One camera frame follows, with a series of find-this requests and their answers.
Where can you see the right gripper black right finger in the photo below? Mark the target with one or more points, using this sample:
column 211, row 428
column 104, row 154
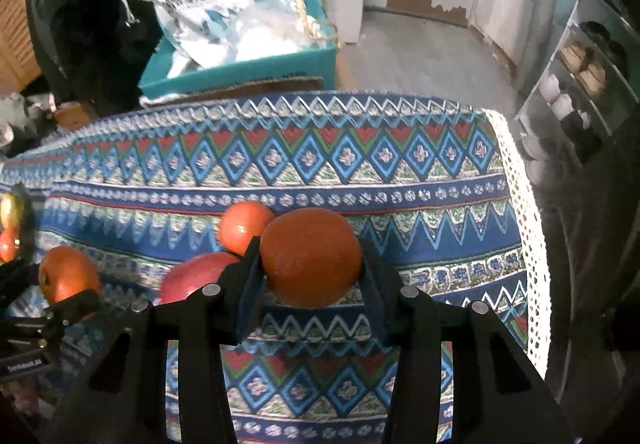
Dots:
column 499, row 397

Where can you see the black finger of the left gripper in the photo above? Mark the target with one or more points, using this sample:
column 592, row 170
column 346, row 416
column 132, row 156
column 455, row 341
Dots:
column 72, row 310

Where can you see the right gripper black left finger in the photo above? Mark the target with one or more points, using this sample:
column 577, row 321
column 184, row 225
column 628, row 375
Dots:
column 121, row 396

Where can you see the large orange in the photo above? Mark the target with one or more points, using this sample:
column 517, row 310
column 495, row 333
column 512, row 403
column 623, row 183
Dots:
column 64, row 272

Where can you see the red apple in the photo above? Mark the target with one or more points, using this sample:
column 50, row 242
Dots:
column 9, row 245
column 191, row 275

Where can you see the dark orange tangerine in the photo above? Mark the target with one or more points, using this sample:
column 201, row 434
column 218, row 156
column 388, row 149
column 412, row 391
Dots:
column 311, row 257

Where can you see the red apple in bowl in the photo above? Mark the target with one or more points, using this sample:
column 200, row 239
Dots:
column 9, row 245

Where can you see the small orange tangerine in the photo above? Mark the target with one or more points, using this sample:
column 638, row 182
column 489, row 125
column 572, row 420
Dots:
column 240, row 223

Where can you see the yellow fruit in bowl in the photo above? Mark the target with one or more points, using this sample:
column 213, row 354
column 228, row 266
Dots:
column 12, row 210

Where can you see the glass bowl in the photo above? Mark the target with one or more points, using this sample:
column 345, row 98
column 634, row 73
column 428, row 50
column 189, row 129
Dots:
column 26, row 231

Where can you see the grey crumpled cloth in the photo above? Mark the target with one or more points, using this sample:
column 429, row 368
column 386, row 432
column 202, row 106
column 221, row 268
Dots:
column 22, row 121

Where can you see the wooden crate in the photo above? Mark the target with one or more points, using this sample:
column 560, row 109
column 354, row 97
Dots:
column 72, row 115

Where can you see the blue patterned tablecloth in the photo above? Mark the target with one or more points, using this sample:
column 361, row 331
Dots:
column 436, row 186

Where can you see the teal cardboard box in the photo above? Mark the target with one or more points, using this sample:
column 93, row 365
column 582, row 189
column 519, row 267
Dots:
column 164, row 74

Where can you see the wooden louvered door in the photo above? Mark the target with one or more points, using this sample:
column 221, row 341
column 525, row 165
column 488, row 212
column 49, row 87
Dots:
column 18, row 63

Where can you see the black hanging jacket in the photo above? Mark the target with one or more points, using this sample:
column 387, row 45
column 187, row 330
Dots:
column 93, row 51

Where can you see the clear plastic bag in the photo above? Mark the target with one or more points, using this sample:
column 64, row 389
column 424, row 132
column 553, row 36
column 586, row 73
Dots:
column 271, row 28

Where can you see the white shoe rack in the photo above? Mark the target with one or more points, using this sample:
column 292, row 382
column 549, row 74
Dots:
column 588, row 88

